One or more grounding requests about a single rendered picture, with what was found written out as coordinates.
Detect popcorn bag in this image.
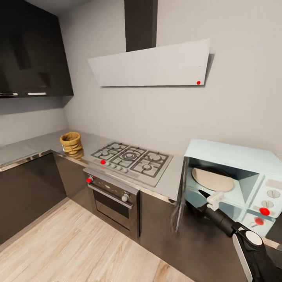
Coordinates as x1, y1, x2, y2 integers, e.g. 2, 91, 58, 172
60, 132, 83, 154

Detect microwave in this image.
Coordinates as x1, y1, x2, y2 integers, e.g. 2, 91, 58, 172
170, 138, 282, 240

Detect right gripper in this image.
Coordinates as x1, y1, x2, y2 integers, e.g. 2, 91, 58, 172
185, 190, 228, 227

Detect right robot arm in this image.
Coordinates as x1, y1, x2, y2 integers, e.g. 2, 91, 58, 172
185, 190, 282, 282

